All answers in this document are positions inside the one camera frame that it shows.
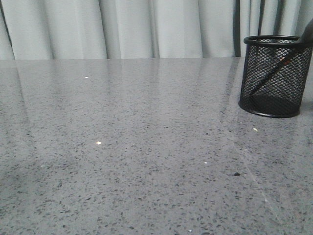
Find black mesh pen bucket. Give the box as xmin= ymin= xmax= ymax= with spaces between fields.
xmin=239 ymin=35 xmax=313 ymax=118

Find grey curtain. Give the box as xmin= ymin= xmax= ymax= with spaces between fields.
xmin=0 ymin=0 xmax=313 ymax=60

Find grey orange handled scissors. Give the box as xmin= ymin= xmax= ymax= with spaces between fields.
xmin=250 ymin=20 xmax=313 ymax=96

